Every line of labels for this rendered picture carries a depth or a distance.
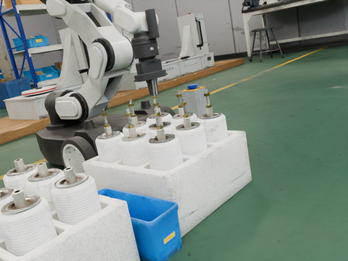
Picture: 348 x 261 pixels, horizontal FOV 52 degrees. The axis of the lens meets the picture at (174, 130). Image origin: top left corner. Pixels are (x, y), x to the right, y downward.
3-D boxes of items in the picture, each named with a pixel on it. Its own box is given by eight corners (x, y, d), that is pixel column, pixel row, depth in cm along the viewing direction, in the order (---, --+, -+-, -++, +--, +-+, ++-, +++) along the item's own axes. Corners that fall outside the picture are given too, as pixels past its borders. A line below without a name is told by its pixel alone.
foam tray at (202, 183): (93, 212, 120) (81, 162, 116) (169, 169, 148) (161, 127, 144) (180, 238, 94) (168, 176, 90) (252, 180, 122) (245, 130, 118)
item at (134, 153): (124, 197, 111) (111, 142, 106) (144, 184, 118) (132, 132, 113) (146, 200, 105) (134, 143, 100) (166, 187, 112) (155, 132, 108)
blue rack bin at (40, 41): (14, 52, 590) (11, 39, 585) (35, 49, 618) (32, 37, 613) (30, 48, 558) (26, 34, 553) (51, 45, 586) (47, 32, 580)
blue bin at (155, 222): (84, 241, 103) (74, 203, 100) (112, 222, 111) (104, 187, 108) (160, 269, 83) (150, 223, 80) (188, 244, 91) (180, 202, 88)
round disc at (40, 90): (16, 98, 318) (14, 92, 317) (46, 90, 340) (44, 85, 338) (33, 97, 298) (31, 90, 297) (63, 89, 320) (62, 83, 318)
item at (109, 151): (114, 196, 113) (101, 142, 108) (102, 188, 121) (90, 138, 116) (140, 185, 118) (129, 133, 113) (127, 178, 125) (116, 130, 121)
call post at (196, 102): (193, 165, 147) (180, 91, 139) (203, 159, 151) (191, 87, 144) (207, 167, 142) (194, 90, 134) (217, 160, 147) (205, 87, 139)
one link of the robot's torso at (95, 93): (59, 107, 177) (89, 34, 146) (91, 98, 192) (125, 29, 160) (76, 130, 174) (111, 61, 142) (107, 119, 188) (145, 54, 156)
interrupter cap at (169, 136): (179, 135, 101) (178, 132, 101) (169, 143, 94) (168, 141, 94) (155, 136, 104) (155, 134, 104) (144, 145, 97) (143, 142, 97)
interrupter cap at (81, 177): (47, 187, 78) (47, 184, 78) (76, 174, 84) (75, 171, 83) (67, 192, 73) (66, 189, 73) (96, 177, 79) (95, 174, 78)
